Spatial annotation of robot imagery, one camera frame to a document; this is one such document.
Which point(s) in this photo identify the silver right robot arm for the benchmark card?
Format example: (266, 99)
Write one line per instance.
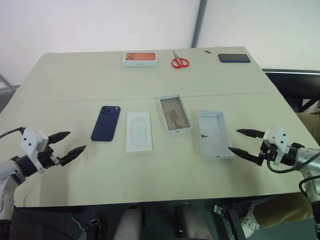
(307, 156)

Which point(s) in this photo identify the white sneaker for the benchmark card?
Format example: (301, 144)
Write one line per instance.
(248, 222)

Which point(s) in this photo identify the grey rounded shape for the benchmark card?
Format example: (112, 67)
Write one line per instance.
(128, 222)

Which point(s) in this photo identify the smartphone box lid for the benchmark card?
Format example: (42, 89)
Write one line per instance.
(175, 115)

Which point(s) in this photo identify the grey metal rack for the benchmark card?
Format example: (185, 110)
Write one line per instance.
(7, 87)

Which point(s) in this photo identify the black side table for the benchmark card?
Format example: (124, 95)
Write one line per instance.
(290, 82)

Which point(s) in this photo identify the black metal table leg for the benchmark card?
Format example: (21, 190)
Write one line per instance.
(232, 220)

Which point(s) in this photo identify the white paper insert sleeve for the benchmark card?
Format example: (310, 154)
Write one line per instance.
(138, 132)

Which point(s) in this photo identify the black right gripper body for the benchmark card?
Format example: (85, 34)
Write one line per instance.
(268, 151)

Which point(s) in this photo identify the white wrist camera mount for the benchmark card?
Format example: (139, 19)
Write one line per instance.
(280, 136)
(31, 143)

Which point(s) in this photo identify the dark blue smartphone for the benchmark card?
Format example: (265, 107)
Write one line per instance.
(105, 125)

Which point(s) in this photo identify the grey metal pole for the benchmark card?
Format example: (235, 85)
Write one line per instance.
(199, 22)

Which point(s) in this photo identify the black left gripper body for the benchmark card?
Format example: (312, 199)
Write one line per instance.
(48, 157)

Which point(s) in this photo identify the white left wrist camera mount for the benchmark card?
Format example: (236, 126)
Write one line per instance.
(31, 143)

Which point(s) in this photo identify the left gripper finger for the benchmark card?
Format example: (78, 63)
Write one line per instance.
(58, 137)
(73, 154)

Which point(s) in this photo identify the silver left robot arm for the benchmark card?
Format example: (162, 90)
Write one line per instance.
(10, 166)

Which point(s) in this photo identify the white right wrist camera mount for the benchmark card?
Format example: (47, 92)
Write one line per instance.
(280, 136)

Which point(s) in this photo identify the tan trousers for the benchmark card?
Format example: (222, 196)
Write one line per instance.
(280, 212)

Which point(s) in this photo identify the dark blue flat slab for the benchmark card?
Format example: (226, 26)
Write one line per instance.
(233, 58)

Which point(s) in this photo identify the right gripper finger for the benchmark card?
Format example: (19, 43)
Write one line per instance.
(246, 155)
(251, 133)

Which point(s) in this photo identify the closed orange-print phone box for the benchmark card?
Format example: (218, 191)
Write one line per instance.
(140, 58)

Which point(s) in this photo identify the small black scrap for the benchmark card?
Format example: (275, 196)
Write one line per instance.
(207, 52)

